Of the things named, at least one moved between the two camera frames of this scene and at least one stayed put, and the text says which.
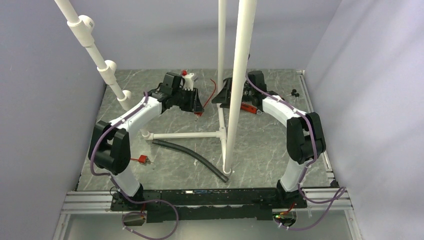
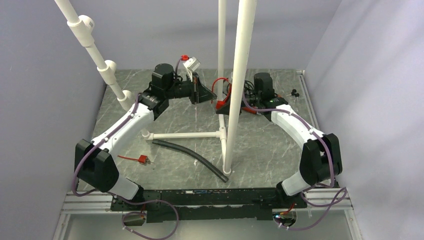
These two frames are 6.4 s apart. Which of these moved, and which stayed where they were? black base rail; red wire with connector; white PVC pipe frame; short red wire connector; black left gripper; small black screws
Moved: black left gripper; red wire with connector
Stayed: black base rail; short red wire connector; white PVC pipe frame; small black screws
